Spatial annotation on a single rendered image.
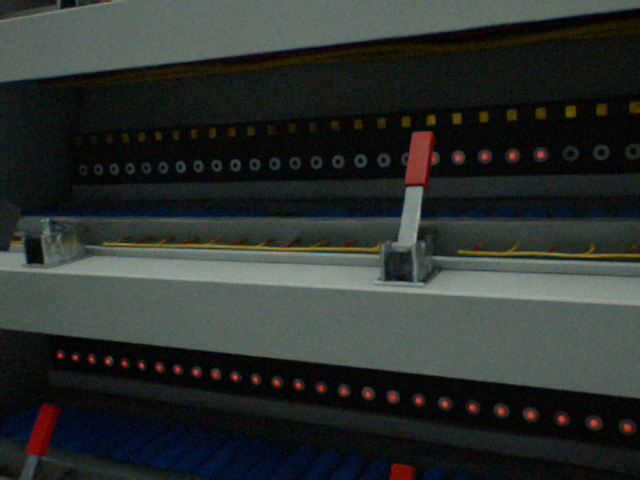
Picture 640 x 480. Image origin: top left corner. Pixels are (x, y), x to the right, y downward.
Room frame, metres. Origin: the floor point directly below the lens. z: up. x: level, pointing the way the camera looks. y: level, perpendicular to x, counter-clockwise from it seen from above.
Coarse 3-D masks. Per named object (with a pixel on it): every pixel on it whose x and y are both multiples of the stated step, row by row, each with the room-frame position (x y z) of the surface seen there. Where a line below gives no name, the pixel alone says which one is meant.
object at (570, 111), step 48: (96, 144) 0.64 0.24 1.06; (144, 144) 0.62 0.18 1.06; (192, 144) 0.59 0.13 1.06; (240, 144) 0.57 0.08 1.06; (288, 144) 0.55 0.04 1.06; (336, 144) 0.53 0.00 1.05; (384, 144) 0.52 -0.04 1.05; (480, 144) 0.48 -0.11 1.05; (528, 144) 0.47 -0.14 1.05; (576, 144) 0.46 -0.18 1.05; (624, 144) 0.44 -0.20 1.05
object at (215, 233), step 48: (96, 240) 0.51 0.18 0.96; (144, 240) 0.48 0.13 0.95; (192, 240) 0.46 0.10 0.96; (240, 240) 0.44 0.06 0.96; (288, 240) 0.44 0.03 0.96; (336, 240) 0.42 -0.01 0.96; (384, 240) 0.41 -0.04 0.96; (480, 240) 0.39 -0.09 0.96; (528, 240) 0.38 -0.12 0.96; (576, 240) 0.36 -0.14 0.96; (624, 240) 0.35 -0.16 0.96
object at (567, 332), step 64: (0, 192) 0.62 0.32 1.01; (128, 192) 0.63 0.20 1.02; (192, 192) 0.60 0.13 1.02; (256, 192) 0.57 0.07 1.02; (320, 192) 0.55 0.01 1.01; (384, 192) 0.52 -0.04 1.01; (448, 192) 0.50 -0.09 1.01; (512, 192) 0.48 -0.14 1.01; (576, 192) 0.46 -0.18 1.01; (0, 256) 0.51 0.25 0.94; (448, 256) 0.41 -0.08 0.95; (0, 320) 0.47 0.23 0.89; (64, 320) 0.45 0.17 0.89; (128, 320) 0.42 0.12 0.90; (192, 320) 0.40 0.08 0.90; (256, 320) 0.38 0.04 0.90; (320, 320) 0.36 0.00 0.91; (384, 320) 0.34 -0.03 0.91; (448, 320) 0.33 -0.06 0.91; (512, 320) 0.32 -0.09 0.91; (576, 320) 0.30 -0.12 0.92; (576, 384) 0.31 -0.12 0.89
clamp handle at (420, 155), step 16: (416, 144) 0.37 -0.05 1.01; (432, 144) 0.37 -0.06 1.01; (416, 160) 0.36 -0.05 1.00; (416, 176) 0.36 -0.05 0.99; (416, 192) 0.36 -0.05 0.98; (416, 208) 0.36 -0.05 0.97; (400, 224) 0.36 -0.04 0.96; (416, 224) 0.35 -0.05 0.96; (400, 240) 0.35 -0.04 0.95; (416, 240) 0.35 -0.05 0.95
